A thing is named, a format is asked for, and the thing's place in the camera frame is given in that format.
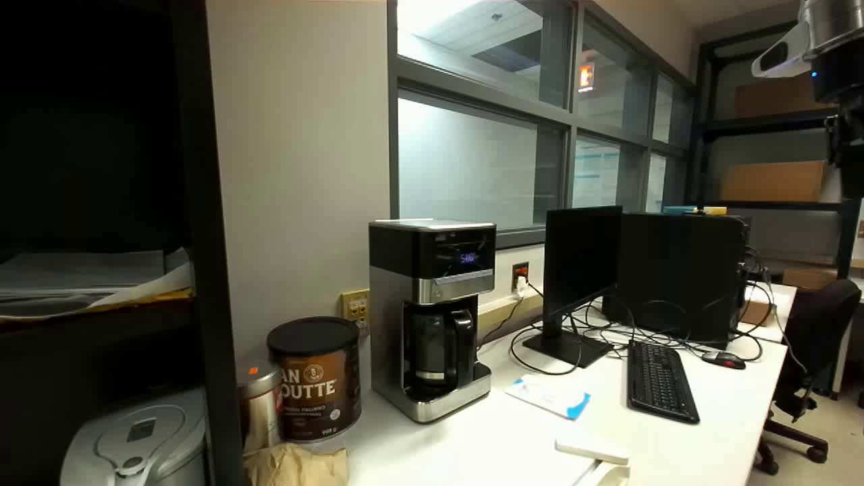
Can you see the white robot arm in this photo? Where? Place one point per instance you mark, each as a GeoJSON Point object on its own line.
{"type": "Point", "coordinates": [824, 43]}

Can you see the black silver coffee maker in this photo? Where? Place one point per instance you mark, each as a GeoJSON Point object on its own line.
{"type": "Point", "coordinates": [423, 285]}

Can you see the brown coffee can black lid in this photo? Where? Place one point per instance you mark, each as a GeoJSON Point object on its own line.
{"type": "Point", "coordinates": [318, 376]}

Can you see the black computer monitor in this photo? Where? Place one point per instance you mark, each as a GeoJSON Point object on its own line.
{"type": "Point", "coordinates": [580, 262]}

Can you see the white blue paper pamphlet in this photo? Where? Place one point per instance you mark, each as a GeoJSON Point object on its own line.
{"type": "Point", "coordinates": [554, 395]}

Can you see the small silver tin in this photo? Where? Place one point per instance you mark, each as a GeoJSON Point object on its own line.
{"type": "Point", "coordinates": [260, 405]}

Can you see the white paper at table edge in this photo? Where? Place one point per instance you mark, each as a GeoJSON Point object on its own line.
{"type": "Point", "coordinates": [591, 448]}

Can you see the large black monitor back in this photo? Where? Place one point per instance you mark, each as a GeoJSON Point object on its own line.
{"type": "Point", "coordinates": [677, 275]}

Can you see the black keyboard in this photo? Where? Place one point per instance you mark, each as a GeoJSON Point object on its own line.
{"type": "Point", "coordinates": [657, 383]}

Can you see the crumpled brown paper bag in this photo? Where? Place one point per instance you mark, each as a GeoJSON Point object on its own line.
{"type": "Point", "coordinates": [295, 464]}

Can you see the black computer mouse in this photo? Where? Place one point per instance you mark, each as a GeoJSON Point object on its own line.
{"type": "Point", "coordinates": [723, 360]}

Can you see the white rice cooker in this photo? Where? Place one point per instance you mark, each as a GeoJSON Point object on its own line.
{"type": "Point", "coordinates": [149, 443]}

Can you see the black metal rack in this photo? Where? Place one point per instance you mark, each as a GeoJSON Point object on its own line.
{"type": "Point", "coordinates": [776, 158]}

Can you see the black shelving unit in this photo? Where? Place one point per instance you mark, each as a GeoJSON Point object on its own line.
{"type": "Point", "coordinates": [108, 147]}

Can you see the black office chair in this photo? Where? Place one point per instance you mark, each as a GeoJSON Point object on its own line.
{"type": "Point", "coordinates": [814, 332]}

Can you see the white papers on shelf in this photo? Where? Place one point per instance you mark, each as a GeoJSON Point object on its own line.
{"type": "Point", "coordinates": [47, 285]}

